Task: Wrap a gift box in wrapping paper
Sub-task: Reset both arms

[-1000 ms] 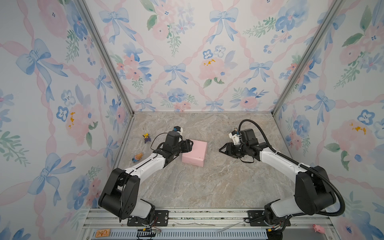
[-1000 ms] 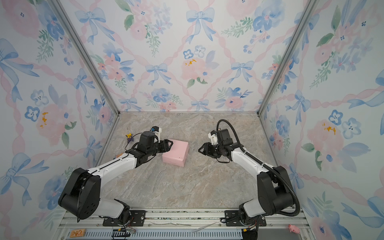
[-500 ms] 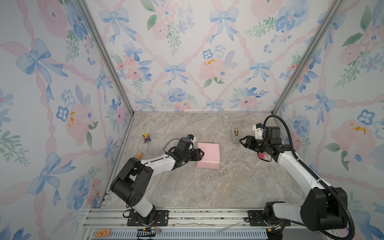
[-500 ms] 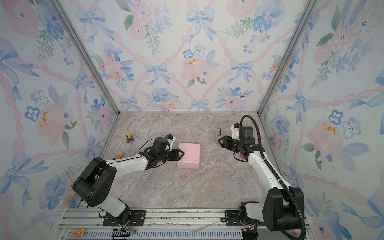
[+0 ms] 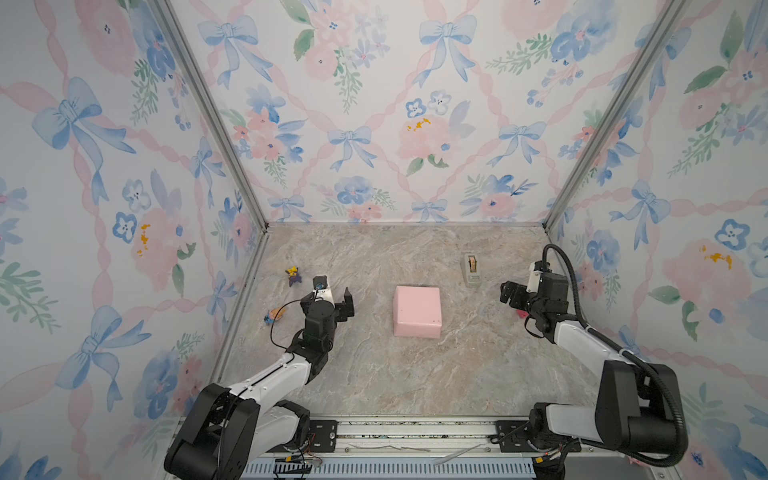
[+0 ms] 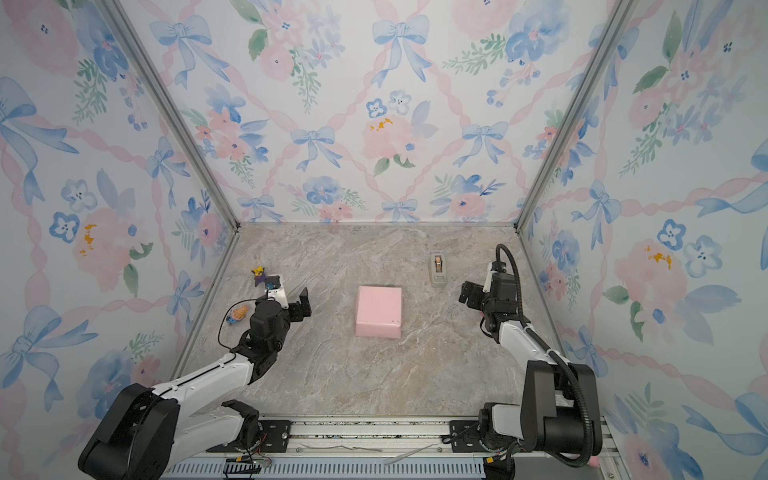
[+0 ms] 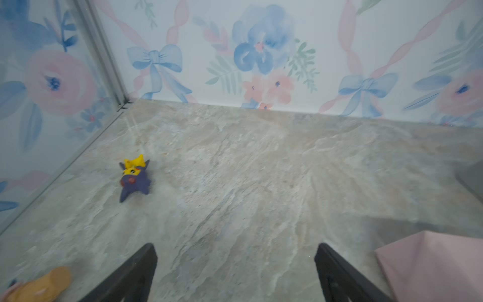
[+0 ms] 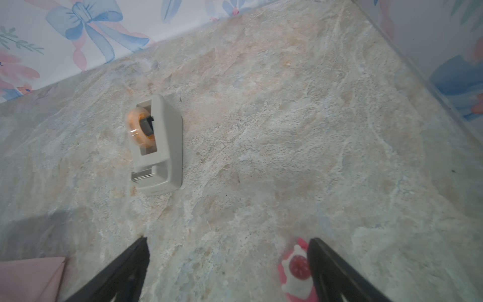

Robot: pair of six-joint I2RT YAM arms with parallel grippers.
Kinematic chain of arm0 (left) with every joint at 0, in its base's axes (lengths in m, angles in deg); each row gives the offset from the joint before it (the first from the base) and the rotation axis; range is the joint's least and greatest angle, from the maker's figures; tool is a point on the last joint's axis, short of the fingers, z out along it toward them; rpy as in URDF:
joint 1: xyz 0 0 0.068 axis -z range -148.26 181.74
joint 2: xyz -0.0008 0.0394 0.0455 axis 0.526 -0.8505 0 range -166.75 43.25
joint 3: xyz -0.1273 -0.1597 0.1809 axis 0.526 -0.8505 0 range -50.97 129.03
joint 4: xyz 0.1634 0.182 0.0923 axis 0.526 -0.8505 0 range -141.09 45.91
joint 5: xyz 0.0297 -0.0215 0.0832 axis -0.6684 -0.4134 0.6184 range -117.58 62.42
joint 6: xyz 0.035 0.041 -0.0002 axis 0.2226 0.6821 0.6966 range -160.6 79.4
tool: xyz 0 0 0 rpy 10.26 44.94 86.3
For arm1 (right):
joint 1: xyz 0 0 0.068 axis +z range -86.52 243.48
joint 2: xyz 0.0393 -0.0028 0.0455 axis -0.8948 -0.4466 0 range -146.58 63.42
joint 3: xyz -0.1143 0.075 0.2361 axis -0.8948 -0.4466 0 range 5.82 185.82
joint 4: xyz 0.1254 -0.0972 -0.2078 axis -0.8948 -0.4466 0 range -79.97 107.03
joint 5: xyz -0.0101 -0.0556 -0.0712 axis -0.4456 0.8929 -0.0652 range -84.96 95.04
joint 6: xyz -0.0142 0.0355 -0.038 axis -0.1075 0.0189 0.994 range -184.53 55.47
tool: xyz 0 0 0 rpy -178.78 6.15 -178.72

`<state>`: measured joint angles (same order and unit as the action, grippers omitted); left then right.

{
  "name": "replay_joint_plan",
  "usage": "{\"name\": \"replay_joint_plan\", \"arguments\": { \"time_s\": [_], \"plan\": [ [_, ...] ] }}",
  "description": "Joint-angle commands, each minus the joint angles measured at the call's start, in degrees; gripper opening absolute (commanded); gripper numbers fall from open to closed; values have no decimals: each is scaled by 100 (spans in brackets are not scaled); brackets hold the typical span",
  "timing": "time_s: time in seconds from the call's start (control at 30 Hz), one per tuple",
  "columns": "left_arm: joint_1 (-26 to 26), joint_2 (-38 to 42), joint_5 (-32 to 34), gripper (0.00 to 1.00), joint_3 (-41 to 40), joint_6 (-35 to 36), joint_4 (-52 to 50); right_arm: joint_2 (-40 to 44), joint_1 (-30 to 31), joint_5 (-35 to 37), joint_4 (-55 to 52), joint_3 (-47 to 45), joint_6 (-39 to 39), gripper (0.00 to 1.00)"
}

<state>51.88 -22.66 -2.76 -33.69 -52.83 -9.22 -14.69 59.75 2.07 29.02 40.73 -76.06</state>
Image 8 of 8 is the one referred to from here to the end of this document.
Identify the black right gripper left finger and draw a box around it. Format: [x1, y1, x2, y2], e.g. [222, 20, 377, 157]
[67, 237, 150, 301]

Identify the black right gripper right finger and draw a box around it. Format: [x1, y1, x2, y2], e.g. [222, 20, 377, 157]
[307, 238, 391, 302]

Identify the small red pink toy figure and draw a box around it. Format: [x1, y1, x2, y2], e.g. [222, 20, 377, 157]
[277, 238, 319, 302]

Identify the tape dispenser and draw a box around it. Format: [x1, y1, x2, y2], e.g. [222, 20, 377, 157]
[126, 94, 183, 196]

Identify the purple pink wrapping paper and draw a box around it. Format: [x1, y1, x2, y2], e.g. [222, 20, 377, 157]
[1, 257, 66, 301]

